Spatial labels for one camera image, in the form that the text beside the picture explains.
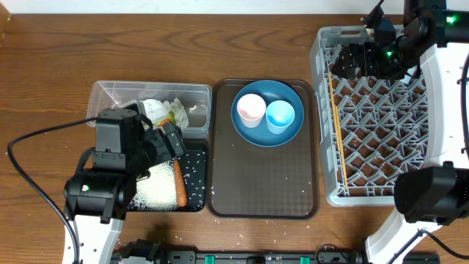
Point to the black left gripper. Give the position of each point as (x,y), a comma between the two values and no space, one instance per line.
(163,149)

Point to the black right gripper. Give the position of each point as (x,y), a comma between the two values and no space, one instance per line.
(366,50)

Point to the green food wrapper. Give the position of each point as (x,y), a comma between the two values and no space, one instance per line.
(175,111)

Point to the white tissue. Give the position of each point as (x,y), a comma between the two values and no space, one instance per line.
(157,111)

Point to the orange carrot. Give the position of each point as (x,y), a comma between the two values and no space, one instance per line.
(182,198)

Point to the pile of white rice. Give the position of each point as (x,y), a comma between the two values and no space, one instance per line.
(159,188)

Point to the wooden chopstick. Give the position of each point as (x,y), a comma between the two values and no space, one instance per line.
(340,145)
(333,105)

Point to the pink plastic cup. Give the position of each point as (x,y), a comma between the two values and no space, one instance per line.
(251,109)

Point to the light blue plastic cup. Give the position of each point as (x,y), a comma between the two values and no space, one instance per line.
(279,116)

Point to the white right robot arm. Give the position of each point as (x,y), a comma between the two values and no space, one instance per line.
(434,40)

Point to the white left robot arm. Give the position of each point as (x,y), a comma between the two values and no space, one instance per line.
(105,180)

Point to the clear plastic waste bin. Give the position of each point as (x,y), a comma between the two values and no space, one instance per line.
(196,99)

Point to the grey plastic dishwasher rack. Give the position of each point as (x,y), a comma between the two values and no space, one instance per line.
(383,125)

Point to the black plastic tray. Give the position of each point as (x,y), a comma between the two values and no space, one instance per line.
(196,176)

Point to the brown serving tray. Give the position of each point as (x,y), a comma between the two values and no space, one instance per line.
(253,180)

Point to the dark blue plate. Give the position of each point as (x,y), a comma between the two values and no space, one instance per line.
(270,91)

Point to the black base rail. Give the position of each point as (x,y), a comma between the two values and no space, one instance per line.
(189,257)

